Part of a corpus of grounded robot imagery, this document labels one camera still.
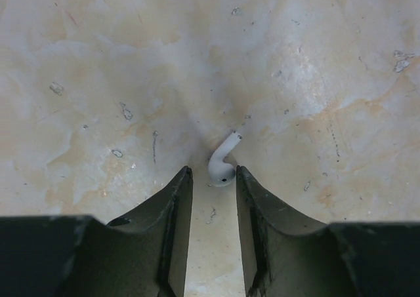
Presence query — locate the white earbud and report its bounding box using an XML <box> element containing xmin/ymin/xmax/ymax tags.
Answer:
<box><xmin>207</xmin><ymin>130</ymin><xmax>242</xmax><ymax>188</ymax></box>

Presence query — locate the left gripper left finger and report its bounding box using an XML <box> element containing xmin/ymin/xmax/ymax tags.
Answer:
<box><xmin>1</xmin><ymin>167</ymin><xmax>193</xmax><ymax>296</ymax></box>

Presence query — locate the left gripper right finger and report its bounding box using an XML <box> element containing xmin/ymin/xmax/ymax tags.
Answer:
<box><xmin>236</xmin><ymin>166</ymin><xmax>419</xmax><ymax>296</ymax></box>

